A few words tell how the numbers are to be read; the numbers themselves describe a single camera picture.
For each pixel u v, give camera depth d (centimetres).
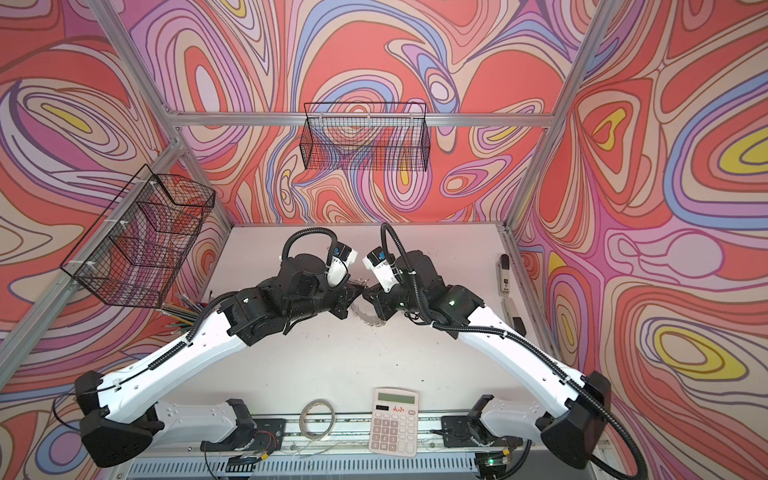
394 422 74
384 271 61
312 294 51
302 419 75
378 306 60
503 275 101
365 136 98
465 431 73
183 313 83
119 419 39
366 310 69
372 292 59
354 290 58
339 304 58
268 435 72
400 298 59
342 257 57
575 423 37
